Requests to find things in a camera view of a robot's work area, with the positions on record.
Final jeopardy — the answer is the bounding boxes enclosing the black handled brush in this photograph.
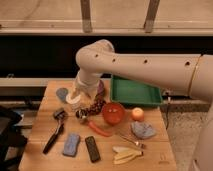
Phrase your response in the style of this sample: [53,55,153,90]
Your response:
[43,108,67,154]

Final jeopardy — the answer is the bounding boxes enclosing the blue sponge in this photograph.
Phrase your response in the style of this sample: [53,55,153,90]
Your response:
[62,133,80,157]

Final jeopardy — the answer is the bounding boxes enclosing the dark red grapes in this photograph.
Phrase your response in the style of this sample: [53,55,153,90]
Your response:
[87,99,106,115]

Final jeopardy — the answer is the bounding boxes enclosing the orange fruit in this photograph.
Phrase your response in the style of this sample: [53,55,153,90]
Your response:
[131,107,144,121]

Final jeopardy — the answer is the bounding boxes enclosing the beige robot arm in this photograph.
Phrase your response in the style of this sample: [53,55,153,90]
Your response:
[76,40,213,171]

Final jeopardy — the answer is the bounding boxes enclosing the blue crumpled cloth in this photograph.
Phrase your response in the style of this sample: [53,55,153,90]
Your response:
[131,121,156,139]

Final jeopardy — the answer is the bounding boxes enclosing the purple bowl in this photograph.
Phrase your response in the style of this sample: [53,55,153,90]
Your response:
[97,80,104,94]

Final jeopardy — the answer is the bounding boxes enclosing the metal measuring cup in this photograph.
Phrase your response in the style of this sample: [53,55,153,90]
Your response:
[75,109,88,124]

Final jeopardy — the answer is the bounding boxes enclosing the black chair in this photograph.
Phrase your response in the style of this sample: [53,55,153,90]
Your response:
[0,106,27,171]

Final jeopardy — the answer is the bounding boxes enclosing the green plastic tray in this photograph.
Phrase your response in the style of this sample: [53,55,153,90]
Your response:
[110,75,163,108]

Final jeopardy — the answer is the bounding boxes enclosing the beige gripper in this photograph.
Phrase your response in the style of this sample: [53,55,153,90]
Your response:
[70,75,98,103]

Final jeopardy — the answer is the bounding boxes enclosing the black remote control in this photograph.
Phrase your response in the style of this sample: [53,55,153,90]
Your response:
[85,136,101,163]

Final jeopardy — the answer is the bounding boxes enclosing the red bowl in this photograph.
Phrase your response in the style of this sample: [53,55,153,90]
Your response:
[101,102,125,125]

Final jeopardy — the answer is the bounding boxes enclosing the metal fork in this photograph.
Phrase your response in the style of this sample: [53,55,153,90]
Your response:
[116,133,146,149]

